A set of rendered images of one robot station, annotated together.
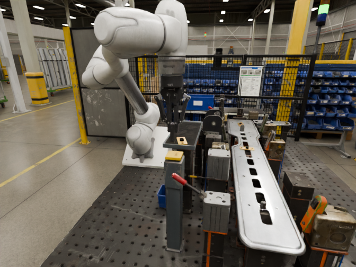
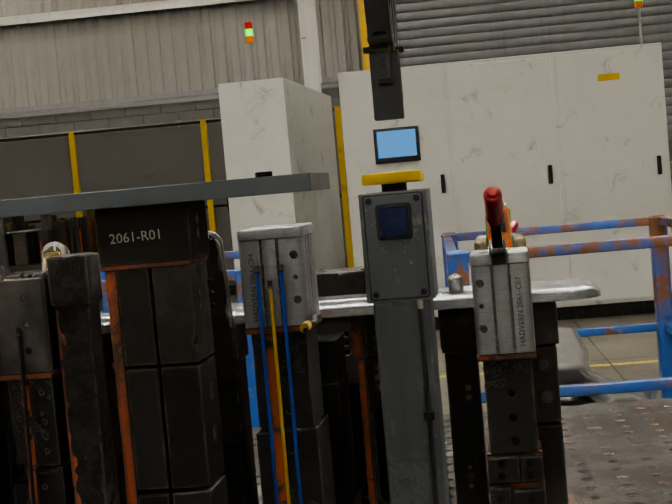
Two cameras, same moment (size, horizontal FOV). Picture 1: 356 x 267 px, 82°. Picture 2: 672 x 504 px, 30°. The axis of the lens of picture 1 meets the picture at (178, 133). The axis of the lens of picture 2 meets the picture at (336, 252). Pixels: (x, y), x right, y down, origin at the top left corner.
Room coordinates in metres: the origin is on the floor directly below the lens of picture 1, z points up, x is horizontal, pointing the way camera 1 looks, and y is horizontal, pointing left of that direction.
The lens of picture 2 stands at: (0.86, 1.30, 1.15)
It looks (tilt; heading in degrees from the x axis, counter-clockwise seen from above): 3 degrees down; 266
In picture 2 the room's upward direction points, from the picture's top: 5 degrees counter-clockwise
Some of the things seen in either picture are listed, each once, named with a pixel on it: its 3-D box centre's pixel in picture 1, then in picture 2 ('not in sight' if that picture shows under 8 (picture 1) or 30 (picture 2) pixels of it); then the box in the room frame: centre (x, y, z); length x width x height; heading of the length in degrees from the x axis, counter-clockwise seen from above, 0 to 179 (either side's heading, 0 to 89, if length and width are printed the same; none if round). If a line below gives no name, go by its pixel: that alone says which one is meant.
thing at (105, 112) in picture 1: (109, 90); not in sight; (3.57, 1.18, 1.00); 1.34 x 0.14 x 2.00; 81
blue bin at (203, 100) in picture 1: (198, 101); not in sight; (2.09, -0.21, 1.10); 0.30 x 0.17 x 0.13; 79
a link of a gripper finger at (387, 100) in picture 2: (171, 132); (386, 85); (0.72, 0.02, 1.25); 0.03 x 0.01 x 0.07; 168
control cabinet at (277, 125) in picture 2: not in sight; (286, 181); (0.57, -9.37, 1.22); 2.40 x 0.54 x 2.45; 78
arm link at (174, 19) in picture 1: (168, 29); not in sight; (0.71, 0.03, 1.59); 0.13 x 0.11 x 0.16; 138
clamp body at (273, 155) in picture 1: (272, 165); not in sight; (1.16, -0.60, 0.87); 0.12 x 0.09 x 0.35; 78
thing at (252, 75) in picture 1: (249, 81); not in sight; (2.11, -0.71, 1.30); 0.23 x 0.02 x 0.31; 78
